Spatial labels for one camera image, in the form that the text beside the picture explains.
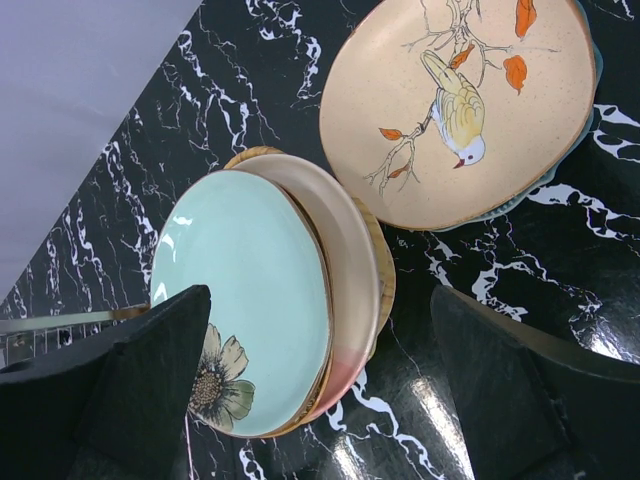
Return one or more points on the wooden plate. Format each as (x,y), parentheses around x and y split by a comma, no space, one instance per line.
(386,271)

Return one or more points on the mint green flower plate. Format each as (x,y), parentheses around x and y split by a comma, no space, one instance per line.
(270,326)

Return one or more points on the peach bird plate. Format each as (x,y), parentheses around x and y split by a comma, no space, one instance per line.
(435,113)

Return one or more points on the stainless steel dish rack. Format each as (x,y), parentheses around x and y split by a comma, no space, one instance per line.
(28,338)

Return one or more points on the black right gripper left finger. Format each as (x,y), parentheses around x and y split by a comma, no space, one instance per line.
(111,405)

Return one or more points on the black marble pattern mat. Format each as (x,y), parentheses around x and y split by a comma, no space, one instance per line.
(435,399)

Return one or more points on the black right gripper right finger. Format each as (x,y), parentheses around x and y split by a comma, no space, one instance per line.
(531,405)

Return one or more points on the cream and pink plate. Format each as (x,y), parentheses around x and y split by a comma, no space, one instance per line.
(352,265)

